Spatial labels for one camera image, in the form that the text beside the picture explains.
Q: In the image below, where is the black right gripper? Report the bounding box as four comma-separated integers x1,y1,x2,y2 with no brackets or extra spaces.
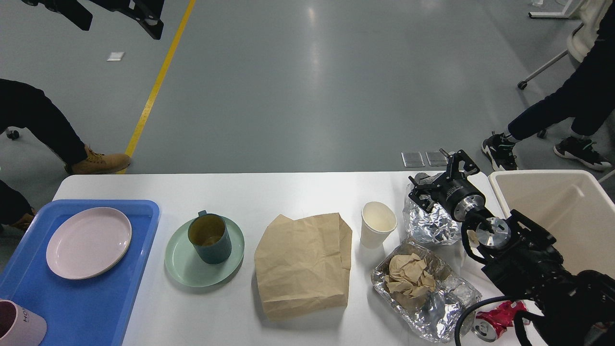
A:
408,149,486,222

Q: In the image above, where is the dark teal mug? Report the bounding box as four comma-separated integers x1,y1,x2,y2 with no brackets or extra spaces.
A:
187,210,232,265

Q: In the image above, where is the green plate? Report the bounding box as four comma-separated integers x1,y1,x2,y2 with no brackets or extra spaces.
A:
164,216,245,288

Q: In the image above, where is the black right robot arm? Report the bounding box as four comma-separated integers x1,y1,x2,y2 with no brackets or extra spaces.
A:
408,150,615,346

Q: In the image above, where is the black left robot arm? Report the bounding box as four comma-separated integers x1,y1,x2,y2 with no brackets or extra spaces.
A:
22,0,165,41

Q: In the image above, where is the clear floor plate right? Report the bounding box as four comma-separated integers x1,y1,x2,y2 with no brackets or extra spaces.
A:
425,151,448,167

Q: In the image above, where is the crumpled foil ball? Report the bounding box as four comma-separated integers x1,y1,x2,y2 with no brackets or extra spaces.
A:
402,183,461,246

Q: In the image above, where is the white paper cup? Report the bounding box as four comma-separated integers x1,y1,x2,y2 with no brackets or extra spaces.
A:
360,201,397,249

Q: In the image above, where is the crumpled brown paper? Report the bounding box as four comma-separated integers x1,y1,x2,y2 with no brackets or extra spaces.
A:
384,253,436,311

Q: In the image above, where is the aluminium foil tray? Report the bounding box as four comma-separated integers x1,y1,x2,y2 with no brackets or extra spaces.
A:
371,239,482,343

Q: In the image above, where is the beige plastic bin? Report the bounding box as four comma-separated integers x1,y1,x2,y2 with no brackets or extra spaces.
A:
489,170,615,277

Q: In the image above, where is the crushed red can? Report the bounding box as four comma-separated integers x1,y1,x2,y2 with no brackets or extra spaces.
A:
471,300,527,343

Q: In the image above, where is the brown paper bag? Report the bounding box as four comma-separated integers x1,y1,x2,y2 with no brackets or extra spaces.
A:
254,213,352,321

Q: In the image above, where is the person in black sneakers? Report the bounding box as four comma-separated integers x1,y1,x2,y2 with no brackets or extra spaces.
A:
481,3,615,171

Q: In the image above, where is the white floor tag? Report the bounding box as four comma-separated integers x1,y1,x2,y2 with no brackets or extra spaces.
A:
106,52,125,62

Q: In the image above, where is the pink plate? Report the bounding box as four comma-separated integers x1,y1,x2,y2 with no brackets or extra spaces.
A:
46,207,132,280

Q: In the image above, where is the blue plastic tray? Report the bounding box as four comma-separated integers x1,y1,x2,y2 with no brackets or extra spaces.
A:
0,199,160,346

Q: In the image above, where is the person in tan boots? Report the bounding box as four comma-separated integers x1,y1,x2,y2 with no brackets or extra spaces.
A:
0,78,132,231

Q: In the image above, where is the pink mug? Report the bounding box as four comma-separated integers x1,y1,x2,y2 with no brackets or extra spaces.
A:
0,300,48,346

